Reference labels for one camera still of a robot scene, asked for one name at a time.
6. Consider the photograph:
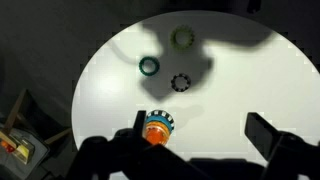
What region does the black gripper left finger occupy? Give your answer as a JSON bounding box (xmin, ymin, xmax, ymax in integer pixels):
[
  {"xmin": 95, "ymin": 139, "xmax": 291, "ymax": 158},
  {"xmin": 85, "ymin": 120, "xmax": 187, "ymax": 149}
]
[{"xmin": 132, "ymin": 110, "xmax": 147, "ymax": 135}]

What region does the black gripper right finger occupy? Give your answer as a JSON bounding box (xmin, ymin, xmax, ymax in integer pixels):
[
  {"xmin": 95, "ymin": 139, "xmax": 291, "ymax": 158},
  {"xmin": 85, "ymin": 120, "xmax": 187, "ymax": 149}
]
[{"xmin": 244, "ymin": 112, "xmax": 285, "ymax": 165}]

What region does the grey storage tray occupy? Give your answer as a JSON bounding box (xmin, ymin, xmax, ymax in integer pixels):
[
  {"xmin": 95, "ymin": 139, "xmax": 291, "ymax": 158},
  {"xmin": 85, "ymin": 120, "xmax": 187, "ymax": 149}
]
[{"xmin": 0, "ymin": 127, "xmax": 51, "ymax": 172}]

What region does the yellow block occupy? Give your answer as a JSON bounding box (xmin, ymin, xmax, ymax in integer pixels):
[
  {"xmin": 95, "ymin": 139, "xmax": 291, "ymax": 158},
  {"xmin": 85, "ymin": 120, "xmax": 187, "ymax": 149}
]
[{"xmin": 14, "ymin": 139, "xmax": 36, "ymax": 165}]

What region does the orange toy ring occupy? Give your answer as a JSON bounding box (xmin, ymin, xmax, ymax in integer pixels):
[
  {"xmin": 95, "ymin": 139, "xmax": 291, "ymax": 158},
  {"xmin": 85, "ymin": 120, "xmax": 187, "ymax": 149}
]
[{"xmin": 144, "ymin": 120, "xmax": 173, "ymax": 133}]

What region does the blue toy ring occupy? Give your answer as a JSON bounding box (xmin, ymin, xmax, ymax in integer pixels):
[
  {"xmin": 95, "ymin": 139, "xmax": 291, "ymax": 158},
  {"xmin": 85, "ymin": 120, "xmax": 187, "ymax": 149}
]
[{"xmin": 145, "ymin": 114, "xmax": 175, "ymax": 132}]

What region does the orange stacking toy post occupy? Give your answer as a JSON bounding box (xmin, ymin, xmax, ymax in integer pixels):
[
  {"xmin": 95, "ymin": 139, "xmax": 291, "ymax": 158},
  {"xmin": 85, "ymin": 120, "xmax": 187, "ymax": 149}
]
[{"xmin": 146, "ymin": 128, "xmax": 168, "ymax": 145}]

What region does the black and white toy ring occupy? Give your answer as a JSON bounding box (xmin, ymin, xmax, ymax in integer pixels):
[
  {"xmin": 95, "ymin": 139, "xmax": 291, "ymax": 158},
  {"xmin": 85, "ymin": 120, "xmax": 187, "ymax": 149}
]
[{"xmin": 146, "ymin": 109, "xmax": 176, "ymax": 125}]

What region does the small black gear ring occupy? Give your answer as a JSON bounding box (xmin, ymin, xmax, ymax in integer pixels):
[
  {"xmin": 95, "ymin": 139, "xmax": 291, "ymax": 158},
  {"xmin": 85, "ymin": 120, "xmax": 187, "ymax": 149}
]
[{"xmin": 170, "ymin": 73, "xmax": 192, "ymax": 93}]

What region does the teal gear ring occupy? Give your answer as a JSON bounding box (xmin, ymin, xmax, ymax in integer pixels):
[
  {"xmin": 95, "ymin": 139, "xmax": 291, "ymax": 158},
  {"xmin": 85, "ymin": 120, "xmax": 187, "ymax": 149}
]
[{"xmin": 138, "ymin": 55, "xmax": 161, "ymax": 77}]

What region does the light green gear ring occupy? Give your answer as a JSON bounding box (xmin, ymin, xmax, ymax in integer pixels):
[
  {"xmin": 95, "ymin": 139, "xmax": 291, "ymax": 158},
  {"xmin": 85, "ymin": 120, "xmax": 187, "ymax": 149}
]
[{"xmin": 169, "ymin": 25, "xmax": 196, "ymax": 51}]

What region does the wooden stand frame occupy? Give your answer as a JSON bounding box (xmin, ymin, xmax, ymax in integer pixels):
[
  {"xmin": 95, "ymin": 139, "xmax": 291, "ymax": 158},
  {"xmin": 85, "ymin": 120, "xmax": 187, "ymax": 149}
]
[{"xmin": 0, "ymin": 88, "xmax": 73, "ymax": 158}]

